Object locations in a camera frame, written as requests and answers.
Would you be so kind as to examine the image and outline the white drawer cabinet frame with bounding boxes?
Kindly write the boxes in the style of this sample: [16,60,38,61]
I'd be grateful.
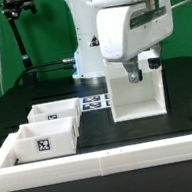
[105,51,167,122]

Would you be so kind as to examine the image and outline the white fiducial marker plate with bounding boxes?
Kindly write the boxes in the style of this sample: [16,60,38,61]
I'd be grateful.
[79,93,111,112]

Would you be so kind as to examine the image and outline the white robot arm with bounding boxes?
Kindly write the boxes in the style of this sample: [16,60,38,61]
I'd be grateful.
[65,0,192,83]

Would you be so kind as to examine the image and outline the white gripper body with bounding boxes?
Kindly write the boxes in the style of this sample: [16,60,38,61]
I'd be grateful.
[96,0,174,63]

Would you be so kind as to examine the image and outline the white workspace border frame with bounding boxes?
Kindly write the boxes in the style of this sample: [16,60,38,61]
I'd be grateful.
[0,133,192,192]

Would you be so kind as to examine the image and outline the black camera stand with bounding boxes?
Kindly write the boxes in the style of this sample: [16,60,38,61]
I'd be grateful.
[1,0,38,86]

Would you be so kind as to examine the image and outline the black cables at base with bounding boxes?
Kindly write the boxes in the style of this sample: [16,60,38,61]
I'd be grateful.
[9,56,80,89]

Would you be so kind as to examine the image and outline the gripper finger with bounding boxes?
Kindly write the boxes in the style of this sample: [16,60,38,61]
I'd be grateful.
[123,58,143,83]
[148,43,161,70]

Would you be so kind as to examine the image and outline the white drawer box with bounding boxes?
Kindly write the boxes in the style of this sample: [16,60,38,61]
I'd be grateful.
[27,97,82,123]
[13,116,79,163]

